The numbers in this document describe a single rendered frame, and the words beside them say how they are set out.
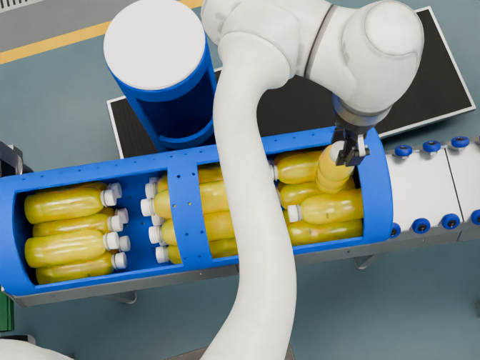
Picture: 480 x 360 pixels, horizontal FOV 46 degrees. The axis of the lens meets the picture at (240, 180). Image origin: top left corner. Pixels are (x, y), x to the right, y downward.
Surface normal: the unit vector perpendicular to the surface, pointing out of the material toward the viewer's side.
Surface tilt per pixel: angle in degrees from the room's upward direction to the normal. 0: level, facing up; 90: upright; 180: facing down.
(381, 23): 2
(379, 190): 23
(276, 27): 10
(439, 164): 0
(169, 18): 0
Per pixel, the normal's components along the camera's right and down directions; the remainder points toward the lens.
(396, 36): 0.03, -0.06
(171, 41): -0.05, -0.27
